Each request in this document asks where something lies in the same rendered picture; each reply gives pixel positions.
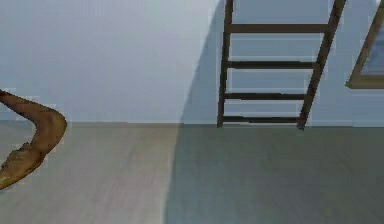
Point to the dark brown ladder rack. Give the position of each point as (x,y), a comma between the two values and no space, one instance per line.
(322,60)

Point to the brown curved clawfoot leg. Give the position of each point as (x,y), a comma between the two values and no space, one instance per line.
(46,126)

